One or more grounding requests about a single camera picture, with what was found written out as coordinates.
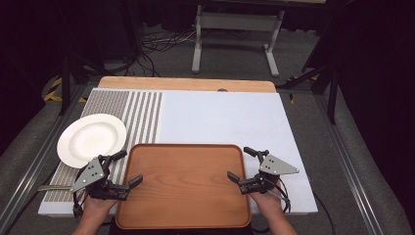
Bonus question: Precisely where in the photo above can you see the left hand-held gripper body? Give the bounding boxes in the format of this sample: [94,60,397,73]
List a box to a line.
[69,155,131,201]

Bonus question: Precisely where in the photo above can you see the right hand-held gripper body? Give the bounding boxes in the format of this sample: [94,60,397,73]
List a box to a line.
[239,149,300,196]

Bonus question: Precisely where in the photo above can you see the person's left hand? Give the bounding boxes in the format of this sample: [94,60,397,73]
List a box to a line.
[80,195,117,217]

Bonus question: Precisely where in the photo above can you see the person's right hand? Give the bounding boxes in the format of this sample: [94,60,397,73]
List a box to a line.
[249,191,285,215]

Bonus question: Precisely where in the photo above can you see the white round plate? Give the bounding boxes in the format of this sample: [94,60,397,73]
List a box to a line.
[56,113,128,169]

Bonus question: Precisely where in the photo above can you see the striped white table mat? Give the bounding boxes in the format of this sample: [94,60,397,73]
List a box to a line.
[37,87,319,216]

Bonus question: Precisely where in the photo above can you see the grey striped placemat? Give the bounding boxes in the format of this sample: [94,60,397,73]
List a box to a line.
[43,90,163,204]

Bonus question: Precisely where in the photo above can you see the brown wooden tray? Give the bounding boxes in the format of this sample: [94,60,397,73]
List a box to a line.
[115,143,253,230]

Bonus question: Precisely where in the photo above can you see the yellow black floor tape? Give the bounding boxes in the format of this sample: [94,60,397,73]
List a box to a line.
[286,75,320,106]
[43,76,88,104]

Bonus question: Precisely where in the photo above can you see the black metal stand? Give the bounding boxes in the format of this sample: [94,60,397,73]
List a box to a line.
[276,63,341,125]
[57,0,114,117]

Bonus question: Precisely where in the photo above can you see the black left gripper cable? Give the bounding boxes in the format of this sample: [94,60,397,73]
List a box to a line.
[71,190,85,220]

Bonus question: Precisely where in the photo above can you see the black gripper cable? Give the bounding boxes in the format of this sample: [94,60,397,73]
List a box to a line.
[273,178,293,214]
[71,190,85,220]

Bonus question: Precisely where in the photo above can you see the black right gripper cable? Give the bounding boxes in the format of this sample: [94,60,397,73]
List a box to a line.
[273,178,293,214]

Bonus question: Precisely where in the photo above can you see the grey metal floor rail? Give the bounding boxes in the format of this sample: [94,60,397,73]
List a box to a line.
[0,83,96,233]
[312,93,385,235]

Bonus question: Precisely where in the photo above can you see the black floor cable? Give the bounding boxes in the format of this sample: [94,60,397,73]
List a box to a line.
[311,190,337,235]

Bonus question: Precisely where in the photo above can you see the bundle of floor cables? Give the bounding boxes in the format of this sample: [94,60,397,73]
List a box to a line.
[140,28,198,55]

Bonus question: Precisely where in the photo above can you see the white metal desk frame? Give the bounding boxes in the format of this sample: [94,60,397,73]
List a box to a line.
[191,2,286,78]

